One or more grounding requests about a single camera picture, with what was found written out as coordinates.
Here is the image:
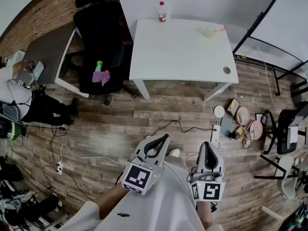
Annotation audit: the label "pink plate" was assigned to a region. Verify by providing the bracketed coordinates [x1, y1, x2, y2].
[236, 106, 250, 126]
[248, 120, 264, 140]

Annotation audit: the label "black office chair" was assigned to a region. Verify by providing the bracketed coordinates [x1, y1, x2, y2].
[61, 0, 138, 105]

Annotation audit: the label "person's left forearm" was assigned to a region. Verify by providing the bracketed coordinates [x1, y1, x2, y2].
[92, 183, 132, 220]

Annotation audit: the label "black and green bag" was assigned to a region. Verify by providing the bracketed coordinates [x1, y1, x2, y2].
[0, 113, 27, 140]

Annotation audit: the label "translucent cup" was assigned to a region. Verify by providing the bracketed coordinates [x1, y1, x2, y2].
[204, 25, 217, 39]

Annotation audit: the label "clear bottle with red cap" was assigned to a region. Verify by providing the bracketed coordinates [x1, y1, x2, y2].
[157, 1, 167, 24]

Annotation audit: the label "pile of black equipment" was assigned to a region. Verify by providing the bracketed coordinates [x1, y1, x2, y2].
[0, 155, 64, 231]

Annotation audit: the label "person's right forearm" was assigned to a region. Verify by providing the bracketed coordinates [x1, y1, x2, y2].
[196, 200, 215, 229]

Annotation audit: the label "brown framed box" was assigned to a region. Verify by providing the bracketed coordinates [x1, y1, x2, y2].
[226, 98, 241, 116]

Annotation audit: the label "thin white hanging cable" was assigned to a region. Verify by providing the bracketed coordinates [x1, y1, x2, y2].
[254, 44, 278, 107]

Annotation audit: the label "black box with white label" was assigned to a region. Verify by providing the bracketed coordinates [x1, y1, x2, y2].
[255, 113, 269, 125]

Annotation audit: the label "wooden rod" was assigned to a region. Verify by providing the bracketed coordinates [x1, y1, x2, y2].
[260, 205, 285, 221]

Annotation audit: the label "grey desk with white legs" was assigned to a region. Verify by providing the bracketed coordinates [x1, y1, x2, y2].
[23, 22, 90, 99]

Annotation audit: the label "black framed whiteboard stand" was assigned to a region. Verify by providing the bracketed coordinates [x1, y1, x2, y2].
[231, 0, 308, 96]

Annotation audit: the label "person's beige trousers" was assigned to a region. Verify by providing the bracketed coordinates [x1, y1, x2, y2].
[163, 154, 189, 169]

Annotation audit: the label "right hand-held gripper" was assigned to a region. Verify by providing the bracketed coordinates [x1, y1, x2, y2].
[187, 141, 226, 202]

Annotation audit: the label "black floor cable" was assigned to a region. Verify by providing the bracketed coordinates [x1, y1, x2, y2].
[154, 120, 215, 140]

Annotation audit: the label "grey notebook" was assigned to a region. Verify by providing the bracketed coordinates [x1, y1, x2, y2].
[219, 116, 234, 137]

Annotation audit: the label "black swivel chair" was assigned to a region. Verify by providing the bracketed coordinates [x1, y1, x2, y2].
[263, 102, 308, 155]

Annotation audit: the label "white round disc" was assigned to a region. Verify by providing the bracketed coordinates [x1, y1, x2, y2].
[214, 105, 226, 118]

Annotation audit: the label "beige chair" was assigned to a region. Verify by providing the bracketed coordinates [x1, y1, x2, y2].
[254, 154, 306, 201]

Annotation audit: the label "white floor cable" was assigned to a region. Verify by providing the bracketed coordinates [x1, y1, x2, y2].
[59, 144, 126, 167]

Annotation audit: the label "person's white shirt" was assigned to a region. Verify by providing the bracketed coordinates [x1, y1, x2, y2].
[56, 161, 227, 231]

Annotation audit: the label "white table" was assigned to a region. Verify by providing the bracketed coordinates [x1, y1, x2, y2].
[128, 18, 240, 102]

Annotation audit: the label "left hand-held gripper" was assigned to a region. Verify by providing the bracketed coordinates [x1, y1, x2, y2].
[121, 133, 171, 196]

